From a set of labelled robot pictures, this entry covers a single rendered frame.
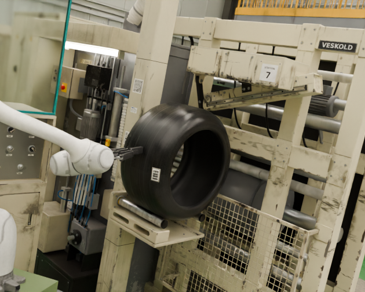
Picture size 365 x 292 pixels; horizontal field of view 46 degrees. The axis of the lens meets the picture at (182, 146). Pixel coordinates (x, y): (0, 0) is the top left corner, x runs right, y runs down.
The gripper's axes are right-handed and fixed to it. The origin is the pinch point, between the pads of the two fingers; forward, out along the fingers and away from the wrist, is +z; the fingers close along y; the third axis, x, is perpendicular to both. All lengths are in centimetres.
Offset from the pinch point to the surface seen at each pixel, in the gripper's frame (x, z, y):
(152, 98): -17.5, 32.5, 27.3
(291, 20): -84, 626, 310
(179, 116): -15.5, 19.5, -6.8
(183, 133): -8.9, 17.5, -11.8
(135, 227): 43.5, 8.7, 7.2
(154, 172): 8.2, 3.4, -10.0
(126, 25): -53, 60, 88
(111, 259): 74, 13, 30
